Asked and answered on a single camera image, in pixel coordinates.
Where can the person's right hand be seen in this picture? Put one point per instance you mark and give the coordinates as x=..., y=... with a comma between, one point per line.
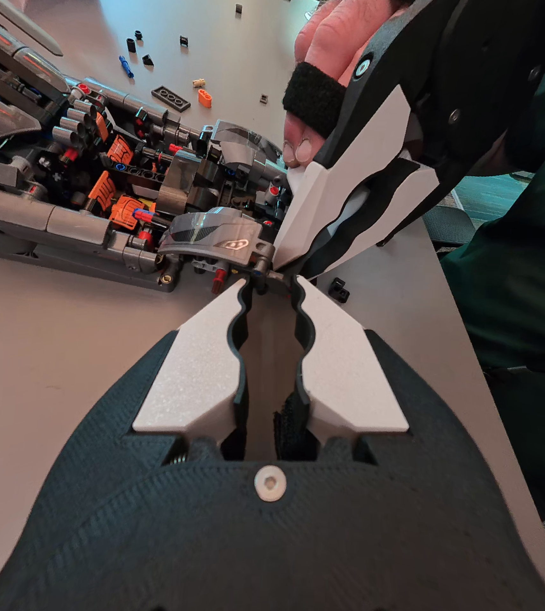
x=334, y=33

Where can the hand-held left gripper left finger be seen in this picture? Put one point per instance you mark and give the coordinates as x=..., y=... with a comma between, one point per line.
x=191, y=372

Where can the person's dark trousers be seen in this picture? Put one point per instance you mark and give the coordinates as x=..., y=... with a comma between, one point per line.
x=540, y=429

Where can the grey lego car model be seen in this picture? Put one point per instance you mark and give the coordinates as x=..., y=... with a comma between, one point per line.
x=76, y=219

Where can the dark grey lego plate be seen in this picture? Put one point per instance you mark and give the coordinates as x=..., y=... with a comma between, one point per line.
x=171, y=99

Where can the black lego angle connector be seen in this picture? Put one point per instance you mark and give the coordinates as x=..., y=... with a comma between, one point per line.
x=339, y=290

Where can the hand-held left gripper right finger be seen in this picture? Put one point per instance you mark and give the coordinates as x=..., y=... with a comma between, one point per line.
x=349, y=382

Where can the orange lego connector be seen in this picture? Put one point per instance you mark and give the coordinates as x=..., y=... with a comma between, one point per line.
x=204, y=98

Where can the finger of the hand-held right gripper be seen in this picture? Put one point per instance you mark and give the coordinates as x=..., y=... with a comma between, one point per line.
x=396, y=200
x=310, y=210

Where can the blue lego pin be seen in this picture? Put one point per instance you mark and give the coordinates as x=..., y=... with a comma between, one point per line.
x=126, y=66

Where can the black office chair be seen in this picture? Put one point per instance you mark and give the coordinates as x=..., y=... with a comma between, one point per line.
x=449, y=229

